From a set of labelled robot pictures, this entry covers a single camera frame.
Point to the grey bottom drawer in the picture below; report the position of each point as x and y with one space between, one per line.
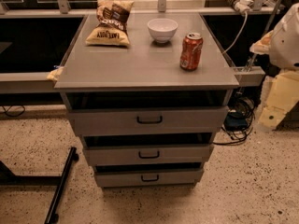
149 178

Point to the grey drawer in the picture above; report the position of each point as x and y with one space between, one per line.
149 178
147 121
138 155

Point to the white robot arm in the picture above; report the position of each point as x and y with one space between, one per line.
282 46

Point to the grey drawer cabinet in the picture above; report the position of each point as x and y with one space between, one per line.
137 99

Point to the grey top drawer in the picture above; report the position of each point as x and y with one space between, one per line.
147 121

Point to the grey middle drawer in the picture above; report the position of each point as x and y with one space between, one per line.
138 155

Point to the orange soda can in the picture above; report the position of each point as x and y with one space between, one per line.
191 51

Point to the white ceramic bowl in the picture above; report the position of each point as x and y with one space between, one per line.
162 30

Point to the yellow brown chip bag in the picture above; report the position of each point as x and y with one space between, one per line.
111 30

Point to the yellow tape scrap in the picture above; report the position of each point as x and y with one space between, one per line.
55 74

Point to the white power strip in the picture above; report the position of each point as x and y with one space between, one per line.
241 6

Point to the black metal stand leg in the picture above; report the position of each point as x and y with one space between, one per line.
8 178

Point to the grey metal rail frame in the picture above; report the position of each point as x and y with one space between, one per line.
28 81

